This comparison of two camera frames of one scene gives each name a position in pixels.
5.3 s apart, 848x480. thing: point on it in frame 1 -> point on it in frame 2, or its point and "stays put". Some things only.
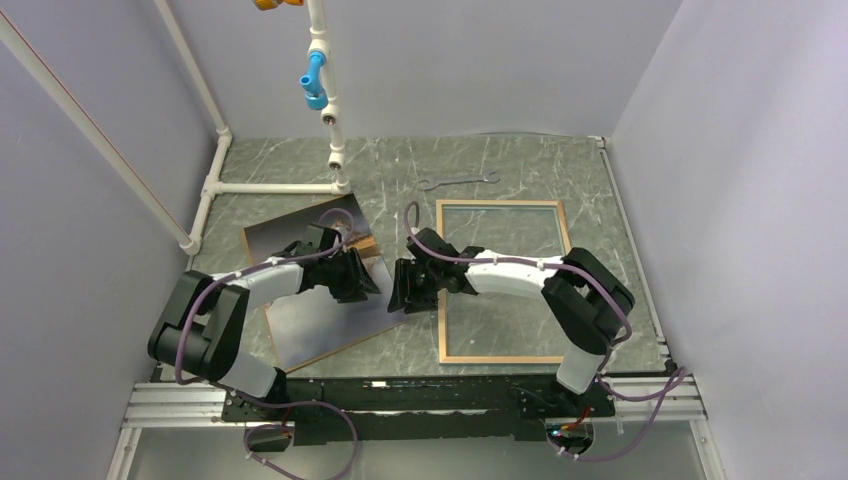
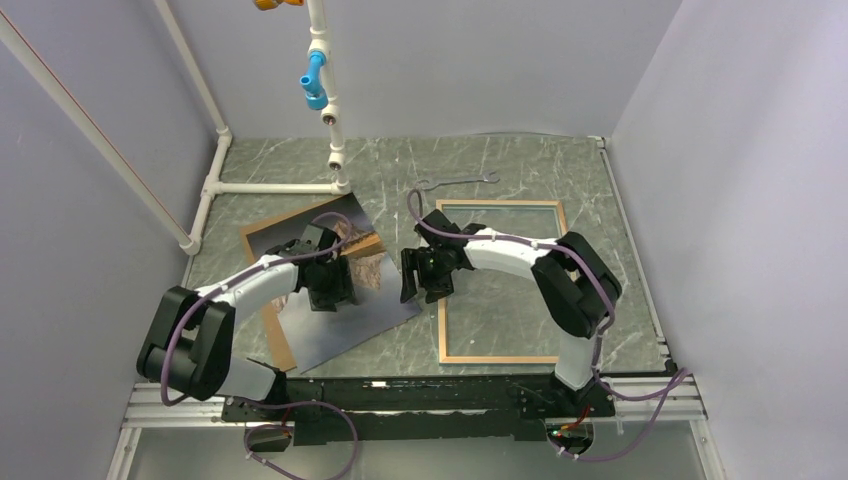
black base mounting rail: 419,407 stays put
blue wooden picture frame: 499,328 stays put
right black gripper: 416,302 -> 412,259
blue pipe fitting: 315,97 stays put
